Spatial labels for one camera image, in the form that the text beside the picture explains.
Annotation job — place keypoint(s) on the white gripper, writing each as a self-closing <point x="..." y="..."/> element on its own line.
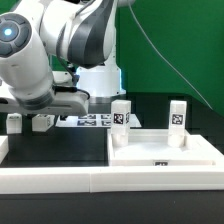
<point x="64" y="103"/>

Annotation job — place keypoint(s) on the white square table top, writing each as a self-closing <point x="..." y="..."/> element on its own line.
<point x="149" y="147"/>

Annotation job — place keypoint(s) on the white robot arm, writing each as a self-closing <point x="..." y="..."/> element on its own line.
<point x="81" y="32"/>

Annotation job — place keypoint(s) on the white fiducial marker sheet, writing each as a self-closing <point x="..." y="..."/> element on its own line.
<point x="93" y="120"/>

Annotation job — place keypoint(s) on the white U-shaped workspace fence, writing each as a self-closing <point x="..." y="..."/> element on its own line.
<point x="111" y="179"/>

